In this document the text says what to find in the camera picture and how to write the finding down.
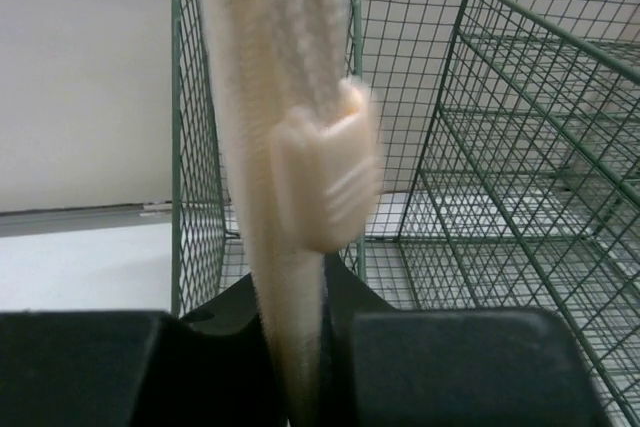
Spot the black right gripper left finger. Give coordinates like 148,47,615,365
1,277,273,426

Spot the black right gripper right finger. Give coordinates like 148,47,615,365
319,254,605,426

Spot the green wire mesh organizer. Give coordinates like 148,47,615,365
171,0,640,427

